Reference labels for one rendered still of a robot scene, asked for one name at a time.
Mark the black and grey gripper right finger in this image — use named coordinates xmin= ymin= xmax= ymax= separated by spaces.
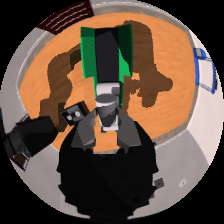
xmin=116 ymin=107 xmax=159 ymax=174

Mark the white cylinder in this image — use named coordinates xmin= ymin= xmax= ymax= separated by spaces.
xmin=95 ymin=93 xmax=117 ymax=127

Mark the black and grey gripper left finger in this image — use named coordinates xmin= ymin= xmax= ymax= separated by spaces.
xmin=56 ymin=108 xmax=98 ymax=173

